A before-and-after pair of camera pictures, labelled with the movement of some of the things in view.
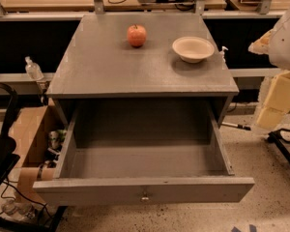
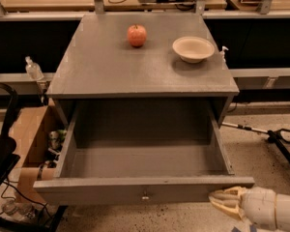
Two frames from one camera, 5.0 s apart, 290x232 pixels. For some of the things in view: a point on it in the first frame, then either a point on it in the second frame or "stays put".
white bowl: [192, 49] stays put
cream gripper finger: [261, 45] -> [228, 196]
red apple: [136, 35] stays put
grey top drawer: [142, 151] stays put
